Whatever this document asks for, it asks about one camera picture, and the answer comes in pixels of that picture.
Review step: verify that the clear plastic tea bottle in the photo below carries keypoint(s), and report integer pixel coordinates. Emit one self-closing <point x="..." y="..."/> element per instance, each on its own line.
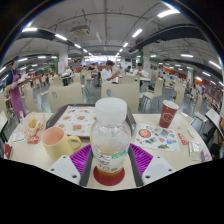
<point x="110" y="136"/>

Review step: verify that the small red sauce packet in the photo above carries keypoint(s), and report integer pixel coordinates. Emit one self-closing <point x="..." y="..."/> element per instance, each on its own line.
<point x="33" y="139"/>
<point x="183" y="138"/>

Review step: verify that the white canteen table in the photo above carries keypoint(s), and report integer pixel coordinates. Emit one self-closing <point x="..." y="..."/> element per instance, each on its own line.
<point x="2" y="120"/>
<point x="213" y="117"/>

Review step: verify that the white paper slip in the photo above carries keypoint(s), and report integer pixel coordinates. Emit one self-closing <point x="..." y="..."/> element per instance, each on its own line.
<point x="17" y="136"/>

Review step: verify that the ceiling air conditioner unit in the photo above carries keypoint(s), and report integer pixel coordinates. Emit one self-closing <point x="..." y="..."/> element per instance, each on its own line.
<point x="80" y="30"/>

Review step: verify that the printed paper tray liner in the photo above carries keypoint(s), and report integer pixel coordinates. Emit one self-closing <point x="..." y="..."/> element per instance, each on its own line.
<point x="76" y="120"/>

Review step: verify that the flat round red coaster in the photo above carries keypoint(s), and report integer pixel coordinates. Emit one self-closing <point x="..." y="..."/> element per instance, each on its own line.
<point x="108" y="181"/>

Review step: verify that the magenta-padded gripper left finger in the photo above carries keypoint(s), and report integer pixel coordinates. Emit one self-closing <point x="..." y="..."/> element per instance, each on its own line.
<point x="63" y="166"/>

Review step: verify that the person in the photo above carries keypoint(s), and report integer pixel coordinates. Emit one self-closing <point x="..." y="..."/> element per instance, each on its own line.
<point x="141" y="72"/>
<point x="15" y="93"/>
<point x="107" y="74"/>
<point x="68" y="71"/>

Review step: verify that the clear bag with food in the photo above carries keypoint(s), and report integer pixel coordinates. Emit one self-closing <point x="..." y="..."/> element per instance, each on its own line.
<point x="33" y="124"/>

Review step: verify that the group of beige chairs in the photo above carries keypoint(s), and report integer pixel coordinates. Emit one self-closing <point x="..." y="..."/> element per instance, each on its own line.
<point x="155" y="89"/>

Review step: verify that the yellow mug pink inside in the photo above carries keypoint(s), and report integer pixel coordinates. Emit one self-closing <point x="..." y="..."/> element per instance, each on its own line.
<point x="56" y="145"/>

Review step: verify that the beige wooden chair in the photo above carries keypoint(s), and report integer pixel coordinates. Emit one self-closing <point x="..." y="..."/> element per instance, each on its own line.
<point x="66" y="96"/>
<point x="121" y="95"/>

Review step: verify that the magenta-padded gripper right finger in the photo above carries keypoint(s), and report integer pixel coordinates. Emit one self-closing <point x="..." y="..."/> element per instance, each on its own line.
<point x="159" y="168"/>

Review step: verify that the clear plastic wrapper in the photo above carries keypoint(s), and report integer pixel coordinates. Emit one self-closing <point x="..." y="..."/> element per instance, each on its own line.
<point x="195" y="150"/>

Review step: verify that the group of ceiling lights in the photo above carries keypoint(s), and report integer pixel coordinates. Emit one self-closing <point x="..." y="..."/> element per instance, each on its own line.
<point x="168" y="12"/>

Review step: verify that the red paper cup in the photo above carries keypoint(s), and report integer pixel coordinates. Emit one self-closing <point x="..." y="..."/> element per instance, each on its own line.
<point x="168" y="116"/>

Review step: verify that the printed paper flyer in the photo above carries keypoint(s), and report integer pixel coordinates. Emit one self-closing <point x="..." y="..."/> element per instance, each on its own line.
<point x="156" y="138"/>

